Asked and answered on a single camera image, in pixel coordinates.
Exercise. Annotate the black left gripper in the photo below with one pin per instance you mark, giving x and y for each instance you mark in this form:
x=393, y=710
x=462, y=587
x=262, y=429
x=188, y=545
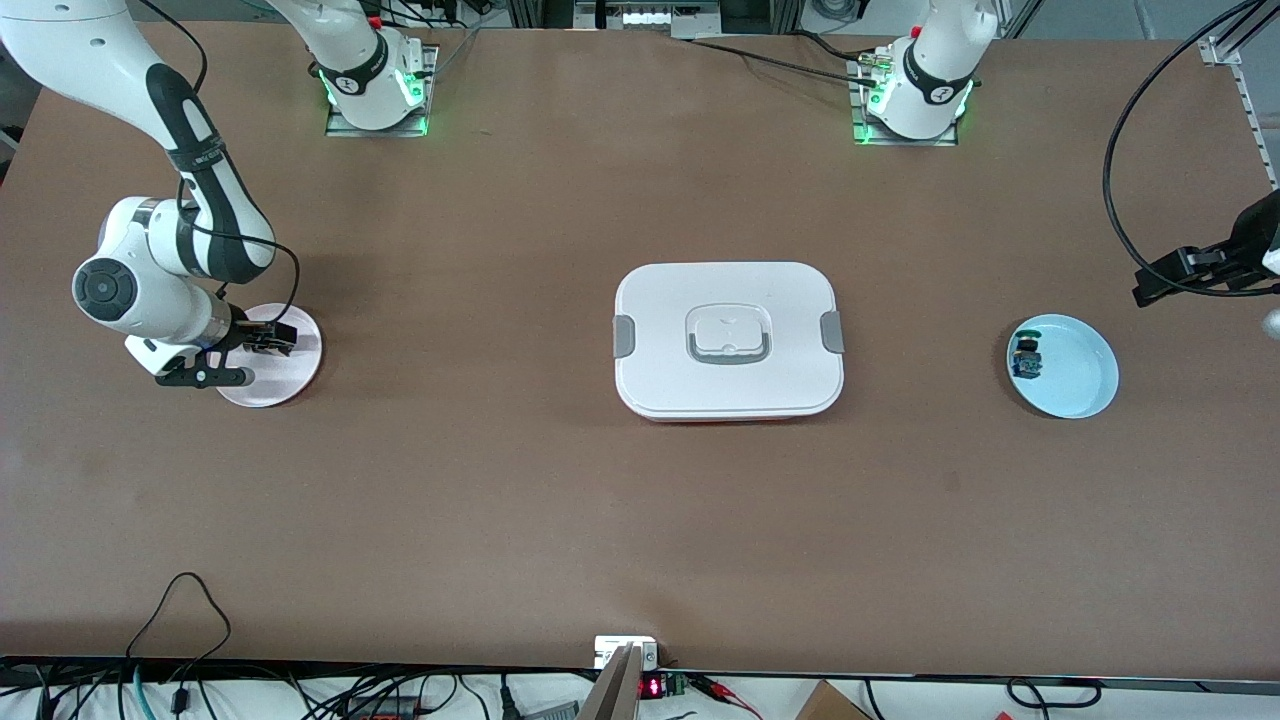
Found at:
x=1246, y=243

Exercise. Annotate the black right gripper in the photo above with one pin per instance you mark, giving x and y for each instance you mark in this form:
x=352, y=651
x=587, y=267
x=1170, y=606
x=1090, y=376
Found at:
x=243, y=331

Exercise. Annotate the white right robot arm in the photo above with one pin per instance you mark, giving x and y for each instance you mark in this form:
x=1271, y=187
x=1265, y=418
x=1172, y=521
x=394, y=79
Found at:
x=90, y=50

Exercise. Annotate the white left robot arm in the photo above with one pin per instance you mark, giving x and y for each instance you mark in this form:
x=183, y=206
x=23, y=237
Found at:
x=930, y=80

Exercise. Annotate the white lidded lunch box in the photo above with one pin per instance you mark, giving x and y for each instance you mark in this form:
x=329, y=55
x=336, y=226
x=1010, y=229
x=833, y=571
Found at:
x=728, y=340

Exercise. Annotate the brown cardboard box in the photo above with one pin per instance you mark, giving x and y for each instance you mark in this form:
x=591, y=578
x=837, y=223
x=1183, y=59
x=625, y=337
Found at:
x=830, y=705

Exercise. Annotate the pale pink round plate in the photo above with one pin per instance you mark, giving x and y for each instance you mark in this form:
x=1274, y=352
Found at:
x=290, y=382

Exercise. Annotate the light blue round plate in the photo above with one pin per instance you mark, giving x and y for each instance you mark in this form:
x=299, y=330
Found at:
x=1075, y=370

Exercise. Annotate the black power adapter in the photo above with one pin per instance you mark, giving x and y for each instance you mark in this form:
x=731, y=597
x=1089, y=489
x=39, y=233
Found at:
x=385, y=708

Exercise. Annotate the red digit display module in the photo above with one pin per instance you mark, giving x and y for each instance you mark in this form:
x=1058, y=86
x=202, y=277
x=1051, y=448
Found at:
x=652, y=687

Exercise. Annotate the red clip leads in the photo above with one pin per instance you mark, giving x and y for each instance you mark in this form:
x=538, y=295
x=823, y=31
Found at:
x=730, y=695

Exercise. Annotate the aluminium side rail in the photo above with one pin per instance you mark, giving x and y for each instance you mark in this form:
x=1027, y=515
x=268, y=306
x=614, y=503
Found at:
x=1245, y=100

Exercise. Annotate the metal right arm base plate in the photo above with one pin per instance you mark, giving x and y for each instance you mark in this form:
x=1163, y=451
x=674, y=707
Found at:
x=345, y=128

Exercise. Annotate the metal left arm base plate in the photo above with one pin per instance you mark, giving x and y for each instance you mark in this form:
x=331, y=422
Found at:
x=865, y=138

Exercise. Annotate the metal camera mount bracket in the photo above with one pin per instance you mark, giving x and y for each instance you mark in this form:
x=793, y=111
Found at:
x=622, y=680

